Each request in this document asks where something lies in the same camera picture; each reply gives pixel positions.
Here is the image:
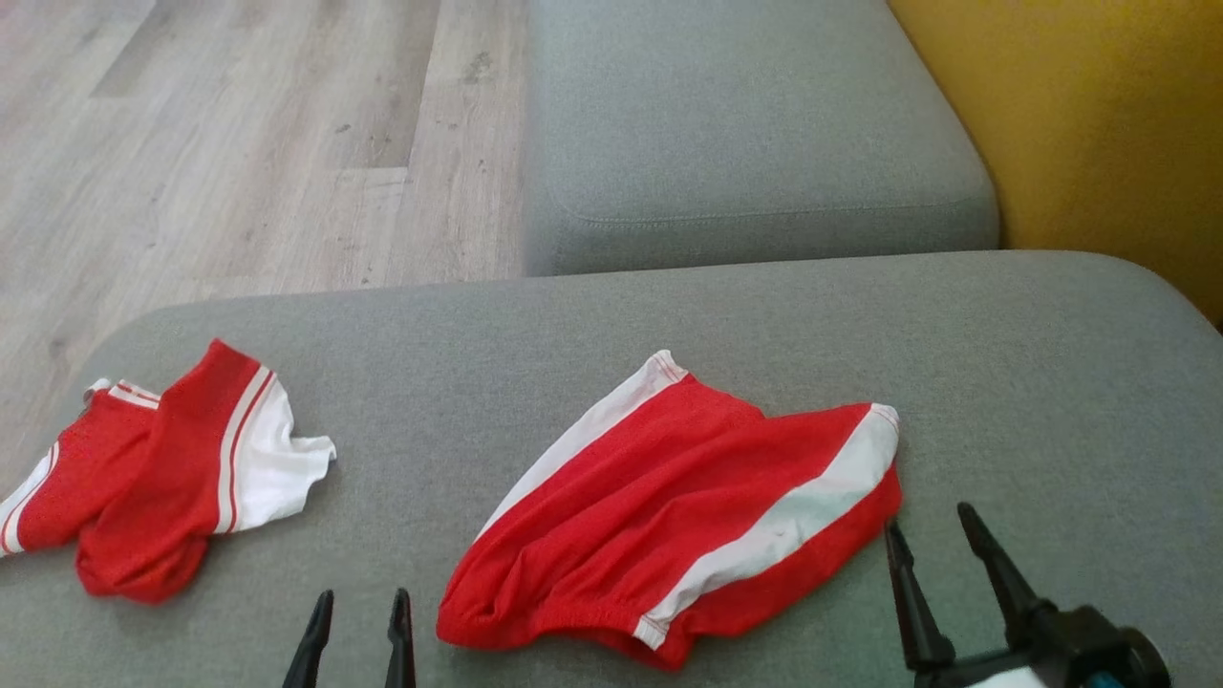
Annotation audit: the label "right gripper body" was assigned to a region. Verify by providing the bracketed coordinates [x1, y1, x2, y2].
[912, 600, 1174, 688]

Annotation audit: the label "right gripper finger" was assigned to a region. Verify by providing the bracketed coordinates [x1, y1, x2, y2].
[884, 519, 956, 670]
[957, 503, 1052, 641]

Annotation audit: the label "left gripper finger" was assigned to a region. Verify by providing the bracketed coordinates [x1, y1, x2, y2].
[283, 590, 335, 688]
[385, 588, 418, 688]

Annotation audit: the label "red white basketball jersey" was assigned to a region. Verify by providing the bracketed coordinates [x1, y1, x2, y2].
[0, 338, 337, 605]

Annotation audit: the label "red white sports shorts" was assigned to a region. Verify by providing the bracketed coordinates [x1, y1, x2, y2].
[437, 350, 904, 672]

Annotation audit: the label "large grey sofa seat cushion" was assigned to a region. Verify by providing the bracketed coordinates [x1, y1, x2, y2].
[0, 250, 1223, 688]

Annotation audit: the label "yellow sofa backrest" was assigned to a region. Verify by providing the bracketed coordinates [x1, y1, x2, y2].
[889, 0, 1223, 331]

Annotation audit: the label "grey sofa cushion with seam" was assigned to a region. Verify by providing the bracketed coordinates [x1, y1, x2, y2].
[524, 0, 1001, 278]

